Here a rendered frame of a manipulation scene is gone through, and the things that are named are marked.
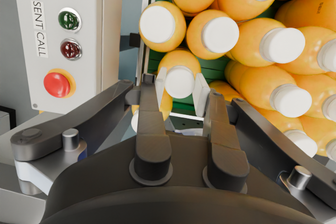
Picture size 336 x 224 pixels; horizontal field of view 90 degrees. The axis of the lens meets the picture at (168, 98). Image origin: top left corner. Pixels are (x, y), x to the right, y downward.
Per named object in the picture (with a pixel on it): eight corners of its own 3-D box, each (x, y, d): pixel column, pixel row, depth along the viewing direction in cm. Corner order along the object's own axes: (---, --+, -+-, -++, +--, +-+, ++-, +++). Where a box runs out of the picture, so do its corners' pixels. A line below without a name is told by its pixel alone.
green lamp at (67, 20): (62, 28, 21) (55, 28, 20) (61, 9, 21) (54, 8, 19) (79, 31, 21) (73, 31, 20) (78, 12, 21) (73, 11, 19)
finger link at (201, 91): (202, 87, 15) (210, 88, 15) (196, 72, 22) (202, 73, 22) (195, 116, 16) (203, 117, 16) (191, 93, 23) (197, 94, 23)
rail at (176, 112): (140, 105, 41) (137, 110, 38) (140, 102, 40) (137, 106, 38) (303, 132, 41) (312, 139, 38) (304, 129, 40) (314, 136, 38)
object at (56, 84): (49, 93, 25) (43, 96, 23) (47, 69, 23) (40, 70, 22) (73, 97, 25) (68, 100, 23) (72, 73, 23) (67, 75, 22)
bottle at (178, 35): (178, 9, 37) (179, -15, 20) (186, 41, 39) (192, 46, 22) (148, 19, 38) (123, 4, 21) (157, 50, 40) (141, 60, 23)
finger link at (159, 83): (159, 110, 16) (151, 109, 16) (163, 88, 23) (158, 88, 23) (163, 80, 15) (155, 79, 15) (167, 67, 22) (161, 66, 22)
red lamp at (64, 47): (64, 56, 23) (58, 57, 21) (63, 39, 22) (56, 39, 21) (80, 59, 23) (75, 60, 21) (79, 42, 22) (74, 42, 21)
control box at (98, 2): (70, 89, 35) (29, 110, 25) (64, -23, 28) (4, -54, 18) (117, 97, 35) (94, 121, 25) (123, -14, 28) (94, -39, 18)
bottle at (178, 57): (164, 45, 40) (154, 53, 22) (194, 46, 39) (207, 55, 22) (164, 75, 42) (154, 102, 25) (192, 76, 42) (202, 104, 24)
